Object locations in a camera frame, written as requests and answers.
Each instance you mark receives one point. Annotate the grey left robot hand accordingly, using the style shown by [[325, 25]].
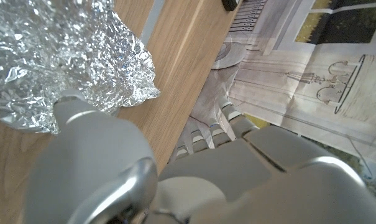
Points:
[[225, 174]]

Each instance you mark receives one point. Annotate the aluminum foil sheet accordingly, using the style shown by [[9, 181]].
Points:
[[66, 56]]

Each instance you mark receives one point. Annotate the black power adapter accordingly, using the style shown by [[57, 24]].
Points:
[[230, 4]]

